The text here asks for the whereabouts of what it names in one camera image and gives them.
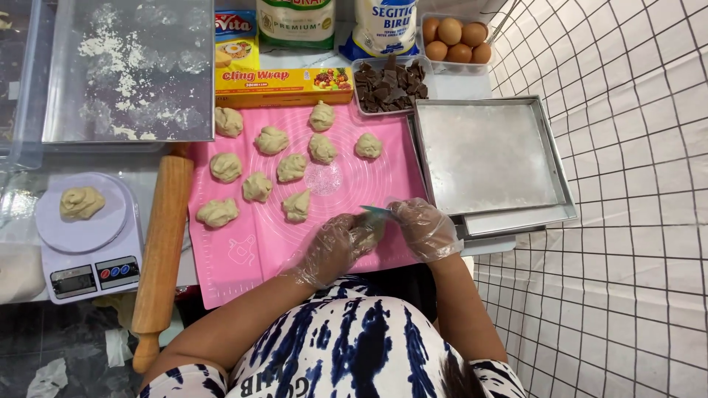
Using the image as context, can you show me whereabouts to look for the person's left hand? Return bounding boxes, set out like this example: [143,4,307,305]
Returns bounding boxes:
[287,212,387,290]

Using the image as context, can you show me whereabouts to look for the person's right hand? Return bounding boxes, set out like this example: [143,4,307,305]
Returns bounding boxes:
[386,198,464,264]

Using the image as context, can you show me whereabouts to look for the small beige dough piece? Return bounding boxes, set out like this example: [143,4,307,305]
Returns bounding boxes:
[354,217,386,249]

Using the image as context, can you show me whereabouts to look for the pink silicone baking mat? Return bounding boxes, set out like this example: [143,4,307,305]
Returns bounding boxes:
[187,102,430,310]

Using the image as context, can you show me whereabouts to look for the square metal baking pan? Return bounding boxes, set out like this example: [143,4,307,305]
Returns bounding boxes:
[412,95,568,217]
[408,105,579,240]

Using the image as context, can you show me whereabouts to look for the group of beige dough lumps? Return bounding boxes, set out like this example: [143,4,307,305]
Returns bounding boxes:
[196,100,384,229]

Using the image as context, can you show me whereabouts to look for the clear plastic chocolate container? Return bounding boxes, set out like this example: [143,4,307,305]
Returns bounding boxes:
[351,55,435,117]

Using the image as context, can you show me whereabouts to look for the blue white tie-dye shirt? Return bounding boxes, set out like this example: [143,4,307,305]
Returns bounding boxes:
[138,275,527,398]

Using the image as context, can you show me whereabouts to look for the heap of chocolate chunks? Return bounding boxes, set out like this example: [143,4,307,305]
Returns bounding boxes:
[354,55,430,114]

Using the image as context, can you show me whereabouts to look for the clear plastic egg container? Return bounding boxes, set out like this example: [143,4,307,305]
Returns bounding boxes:
[419,12,494,76]

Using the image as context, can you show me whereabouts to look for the yellow cling wrap box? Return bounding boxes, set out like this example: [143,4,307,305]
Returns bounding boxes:
[215,67,355,109]

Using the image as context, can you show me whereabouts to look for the batch of brown eggs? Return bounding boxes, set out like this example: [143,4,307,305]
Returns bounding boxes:
[422,17,493,65]

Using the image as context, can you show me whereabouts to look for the wooden rolling pin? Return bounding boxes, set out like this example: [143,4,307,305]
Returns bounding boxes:
[131,144,195,374]

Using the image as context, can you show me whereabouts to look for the white blue flour bag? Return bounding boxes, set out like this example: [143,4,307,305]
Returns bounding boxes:
[338,0,420,61]

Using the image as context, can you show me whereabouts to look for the green white sugar bag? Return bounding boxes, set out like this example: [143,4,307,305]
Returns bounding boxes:
[256,0,337,50]

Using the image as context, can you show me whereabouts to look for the yellow blue margarine packet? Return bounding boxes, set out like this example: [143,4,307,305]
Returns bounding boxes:
[215,9,261,70]

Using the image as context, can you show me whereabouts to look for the white digital kitchen scale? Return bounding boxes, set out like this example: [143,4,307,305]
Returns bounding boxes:
[35,172,144,305]

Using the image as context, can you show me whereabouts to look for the white crumpled tissue scrap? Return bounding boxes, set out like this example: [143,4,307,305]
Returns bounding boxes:
[104,328,135,369]
[26,358,69,398]

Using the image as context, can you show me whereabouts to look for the single swirled dough portion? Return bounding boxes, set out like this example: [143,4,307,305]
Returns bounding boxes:
[60,186,106,221]

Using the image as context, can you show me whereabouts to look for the clear floured plastic lid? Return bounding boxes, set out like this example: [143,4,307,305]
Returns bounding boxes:
[41,0,216,144]

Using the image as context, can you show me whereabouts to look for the white plastic bag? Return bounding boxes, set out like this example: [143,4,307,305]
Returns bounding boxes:
[0,242,47,305]

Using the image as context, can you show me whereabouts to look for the clear plastic storage box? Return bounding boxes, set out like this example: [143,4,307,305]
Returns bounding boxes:
[0,0,172,172]

